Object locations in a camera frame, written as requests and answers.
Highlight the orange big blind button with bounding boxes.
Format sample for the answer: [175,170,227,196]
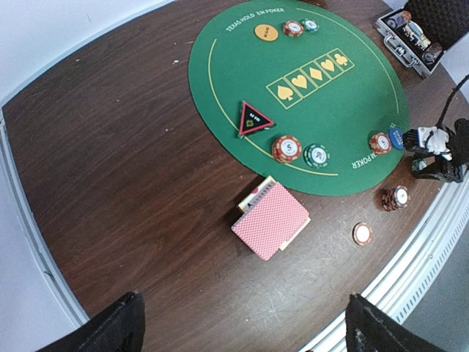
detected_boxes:
[254,24,278,42]

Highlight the front aluminium rail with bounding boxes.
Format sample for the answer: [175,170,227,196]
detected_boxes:
[300,175,469,352]

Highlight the green poker chip stack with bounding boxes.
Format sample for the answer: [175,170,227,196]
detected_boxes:
[411,159,427,177]

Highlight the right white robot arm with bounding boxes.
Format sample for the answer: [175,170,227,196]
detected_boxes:
[403,118,468,183]

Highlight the orange chips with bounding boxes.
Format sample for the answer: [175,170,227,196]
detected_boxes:
[271,135,303,164]
[283,21,304,38]
[369,132,392,155]

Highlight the round green poker mat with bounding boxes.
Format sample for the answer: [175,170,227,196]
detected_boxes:
[188,1,410,196]

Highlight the dark red poker chip stack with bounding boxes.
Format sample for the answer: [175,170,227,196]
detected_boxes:
[381,186,410,212]

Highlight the green chips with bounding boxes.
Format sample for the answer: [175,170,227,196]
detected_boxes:
[300,18,319,32]
[303,144,330,169]

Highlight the left aluminium frame post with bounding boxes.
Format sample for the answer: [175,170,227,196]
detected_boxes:
[1,117,89,329]

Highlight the orange poker chip stack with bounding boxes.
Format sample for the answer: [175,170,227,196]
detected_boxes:
[352,222,373,246]

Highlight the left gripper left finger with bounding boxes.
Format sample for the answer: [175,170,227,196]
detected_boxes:
[40,292,146,351]

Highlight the aluminium poker chip case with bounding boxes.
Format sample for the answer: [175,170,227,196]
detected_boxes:
[374,0,468,78]

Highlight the blue small blind button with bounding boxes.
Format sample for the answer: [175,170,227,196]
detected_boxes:
[388,128,405,150]

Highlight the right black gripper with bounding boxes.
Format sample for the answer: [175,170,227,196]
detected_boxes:
[402,129,468,183]

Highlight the black red triangular dealer button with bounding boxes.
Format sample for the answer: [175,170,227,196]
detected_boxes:
[238,100,276,139]

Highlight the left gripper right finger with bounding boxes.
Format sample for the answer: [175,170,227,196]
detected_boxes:
[345,293,443,352]

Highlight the red backed card deck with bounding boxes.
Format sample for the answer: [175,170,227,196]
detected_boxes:
[232,182,311,261]

